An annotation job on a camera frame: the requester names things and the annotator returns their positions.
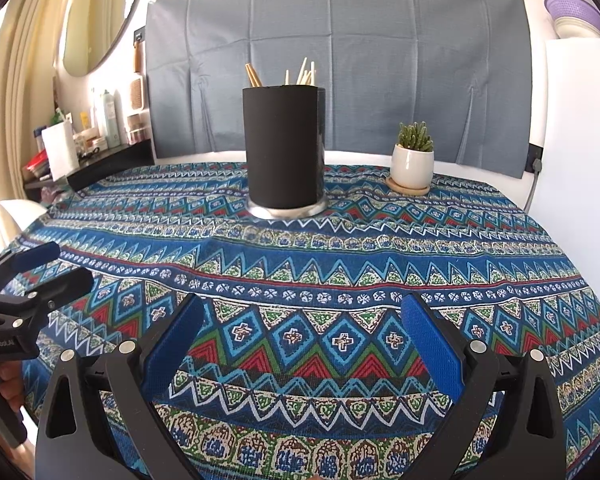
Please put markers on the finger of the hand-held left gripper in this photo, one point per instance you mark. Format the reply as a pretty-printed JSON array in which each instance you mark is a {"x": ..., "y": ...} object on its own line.
[
  {"x": 70, "y": 285},
  {"x": 35, "y": 255}
]

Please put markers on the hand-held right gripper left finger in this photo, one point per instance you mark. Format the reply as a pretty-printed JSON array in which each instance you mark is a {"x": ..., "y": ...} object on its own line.
[{"x": 172, "y": 345}]

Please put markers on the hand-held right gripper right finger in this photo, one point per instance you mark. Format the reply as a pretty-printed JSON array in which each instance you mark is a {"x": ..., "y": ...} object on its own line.
[{"x": 432, "y": 345}]

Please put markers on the black cylindrical utensil holder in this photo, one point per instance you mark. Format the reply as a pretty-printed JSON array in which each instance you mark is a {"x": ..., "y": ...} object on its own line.
[{"x": 285, "y": 155}]

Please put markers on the person's left hand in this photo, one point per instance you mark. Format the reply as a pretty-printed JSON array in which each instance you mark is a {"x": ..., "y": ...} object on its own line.
[{"x": 11, "y": 385}]

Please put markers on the blue patterned tablecloth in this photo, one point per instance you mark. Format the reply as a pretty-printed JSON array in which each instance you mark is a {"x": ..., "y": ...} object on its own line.
[{"x": 380, "y": 260}]

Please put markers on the black side shelf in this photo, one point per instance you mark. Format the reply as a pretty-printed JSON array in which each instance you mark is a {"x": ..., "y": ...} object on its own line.
[{"x": 110, "y": 160}]

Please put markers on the grey spray can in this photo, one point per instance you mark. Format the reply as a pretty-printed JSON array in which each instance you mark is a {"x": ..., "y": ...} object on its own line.
[{"x": 109, "y": 120}]

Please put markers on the round wooden coaster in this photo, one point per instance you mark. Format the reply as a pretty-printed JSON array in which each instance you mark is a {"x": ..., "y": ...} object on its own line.
[{"x": 397, "y": 187}]

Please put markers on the cream curtain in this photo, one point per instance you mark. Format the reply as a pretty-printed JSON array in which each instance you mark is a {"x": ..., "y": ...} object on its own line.
[{"x": 20, "y": 85}]

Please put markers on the succulent in white pot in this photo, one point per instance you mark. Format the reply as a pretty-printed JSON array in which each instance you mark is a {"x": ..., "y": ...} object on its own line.
[{"x": 412, "y": 160}]

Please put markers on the wooden hair brush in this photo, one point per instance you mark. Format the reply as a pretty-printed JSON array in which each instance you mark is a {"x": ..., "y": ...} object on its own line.
[{"x": 138, "y": 92}]

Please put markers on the white cabinet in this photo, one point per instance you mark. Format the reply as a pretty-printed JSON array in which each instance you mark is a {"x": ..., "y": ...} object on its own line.
[{"x": 580, "y": 150}]

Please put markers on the grey cloth backdrop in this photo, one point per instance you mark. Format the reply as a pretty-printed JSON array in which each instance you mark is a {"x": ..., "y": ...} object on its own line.
[{"x": 330, "y": 35}]

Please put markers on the white bowl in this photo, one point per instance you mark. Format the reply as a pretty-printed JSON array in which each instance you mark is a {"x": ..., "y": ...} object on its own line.
[{"x": 580, "y": 29}]

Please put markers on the purple colander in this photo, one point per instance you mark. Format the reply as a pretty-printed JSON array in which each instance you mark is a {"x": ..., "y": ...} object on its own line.
[{"x": 575, "y": 7}]

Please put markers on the round wall mirror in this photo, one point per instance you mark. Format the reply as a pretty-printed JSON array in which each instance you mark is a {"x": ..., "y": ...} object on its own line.
[{"x": 100, "y": 15}]

